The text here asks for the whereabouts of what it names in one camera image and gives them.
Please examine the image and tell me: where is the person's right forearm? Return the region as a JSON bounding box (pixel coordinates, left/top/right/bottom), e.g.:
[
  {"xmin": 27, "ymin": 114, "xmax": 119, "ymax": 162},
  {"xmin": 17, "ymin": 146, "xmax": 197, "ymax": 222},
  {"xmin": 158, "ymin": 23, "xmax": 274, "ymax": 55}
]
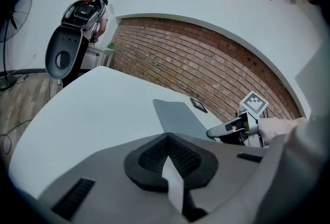
[{"xmin": 257, "ymin": 116, "xmax": 309, "ymax": 147}]

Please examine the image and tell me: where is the grey notebook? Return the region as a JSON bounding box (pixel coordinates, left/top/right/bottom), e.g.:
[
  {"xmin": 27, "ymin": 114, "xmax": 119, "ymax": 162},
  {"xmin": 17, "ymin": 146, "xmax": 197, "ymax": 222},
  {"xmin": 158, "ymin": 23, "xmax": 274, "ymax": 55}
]
[{"xmin": 153, "ymin": 99, "xmax": 216, "ymax": 142}]

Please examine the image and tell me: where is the small white side table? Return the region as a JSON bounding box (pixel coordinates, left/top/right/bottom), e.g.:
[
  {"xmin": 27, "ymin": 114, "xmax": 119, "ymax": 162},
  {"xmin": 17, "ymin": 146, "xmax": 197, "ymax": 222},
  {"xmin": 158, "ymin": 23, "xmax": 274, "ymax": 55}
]
[{"xmin": 84, "ymin": 44, "xmax": 114, "ymax": 69}]

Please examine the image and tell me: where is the dark grey oval shell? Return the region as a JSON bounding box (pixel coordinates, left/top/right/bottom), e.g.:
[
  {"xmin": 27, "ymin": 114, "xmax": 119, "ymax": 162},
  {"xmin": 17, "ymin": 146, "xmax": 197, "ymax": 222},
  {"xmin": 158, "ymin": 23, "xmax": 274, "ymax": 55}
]
[{"xmin": 44, "ymin": 24, "xmax": 84, "ymax": 80}]

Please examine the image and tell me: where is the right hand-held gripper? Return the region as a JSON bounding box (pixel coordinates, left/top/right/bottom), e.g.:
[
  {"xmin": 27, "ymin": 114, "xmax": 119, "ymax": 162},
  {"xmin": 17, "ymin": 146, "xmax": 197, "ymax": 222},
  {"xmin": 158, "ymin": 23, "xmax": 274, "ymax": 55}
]
[{"xmin": 206, "ymin": 90, "xmax": 269, "ymax": 147}]

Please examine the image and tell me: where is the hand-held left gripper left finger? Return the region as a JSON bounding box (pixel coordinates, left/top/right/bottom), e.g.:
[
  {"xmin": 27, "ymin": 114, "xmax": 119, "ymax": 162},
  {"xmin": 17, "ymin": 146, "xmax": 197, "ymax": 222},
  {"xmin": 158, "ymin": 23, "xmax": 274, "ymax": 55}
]
[{"xmin": 38, "ymin": 133, "xmax": 186, "ymax": 224}]

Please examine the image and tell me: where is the black picture frame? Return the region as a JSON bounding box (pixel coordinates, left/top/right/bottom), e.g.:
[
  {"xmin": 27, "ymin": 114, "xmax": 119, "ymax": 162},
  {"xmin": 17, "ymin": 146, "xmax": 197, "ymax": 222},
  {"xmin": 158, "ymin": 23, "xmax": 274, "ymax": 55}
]
[{"xmin": 189, "ymin": 97, "xmax": 208, "ymax": 115}]

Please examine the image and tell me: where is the black cable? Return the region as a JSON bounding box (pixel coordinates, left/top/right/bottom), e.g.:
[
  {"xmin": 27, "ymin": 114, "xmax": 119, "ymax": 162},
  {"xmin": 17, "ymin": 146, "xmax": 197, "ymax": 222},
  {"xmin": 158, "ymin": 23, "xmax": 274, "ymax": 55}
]
[{"xmin": 0, "ymin": 74, "xmax": 54, "ymax": 155}]

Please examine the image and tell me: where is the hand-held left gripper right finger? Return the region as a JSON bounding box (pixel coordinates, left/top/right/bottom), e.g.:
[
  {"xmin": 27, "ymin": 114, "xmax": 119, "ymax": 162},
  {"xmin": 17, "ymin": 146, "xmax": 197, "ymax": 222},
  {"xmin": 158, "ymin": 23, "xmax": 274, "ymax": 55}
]
[{"xmin": 167, "ymin": 133, "xmax": 270, "ymax": 224}]

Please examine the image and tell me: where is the black standing fan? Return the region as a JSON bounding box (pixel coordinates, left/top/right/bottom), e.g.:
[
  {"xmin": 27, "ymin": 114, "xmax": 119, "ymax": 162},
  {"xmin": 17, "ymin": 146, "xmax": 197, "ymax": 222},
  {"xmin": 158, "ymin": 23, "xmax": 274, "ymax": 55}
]
[{"xmin": 0, "ymin": 0, "xmax": 34, "ymax": 91}]

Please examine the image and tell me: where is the person's torso in pink shirt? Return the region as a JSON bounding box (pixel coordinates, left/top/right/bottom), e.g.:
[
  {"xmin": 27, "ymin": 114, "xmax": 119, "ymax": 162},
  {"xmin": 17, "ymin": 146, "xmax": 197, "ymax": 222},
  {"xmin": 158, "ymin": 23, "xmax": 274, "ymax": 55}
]
[{"xmin": 254, "ymin": 34, "xmax": 330, "ymax": 224}]

